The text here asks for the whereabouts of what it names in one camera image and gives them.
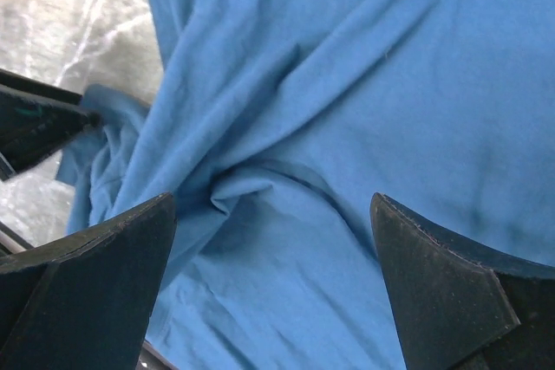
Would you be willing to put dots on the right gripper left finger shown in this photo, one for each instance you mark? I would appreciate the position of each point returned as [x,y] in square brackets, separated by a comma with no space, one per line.
[84,301]

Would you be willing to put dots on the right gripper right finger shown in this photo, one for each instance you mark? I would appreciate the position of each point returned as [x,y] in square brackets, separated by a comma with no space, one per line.
[457,303]

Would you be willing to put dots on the blue t-shirt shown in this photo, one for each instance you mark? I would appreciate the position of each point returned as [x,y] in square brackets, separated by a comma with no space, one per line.
[275,124]

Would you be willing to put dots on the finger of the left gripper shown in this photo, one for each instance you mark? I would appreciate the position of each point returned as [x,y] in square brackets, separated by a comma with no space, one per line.
[36,124]
[30,86]

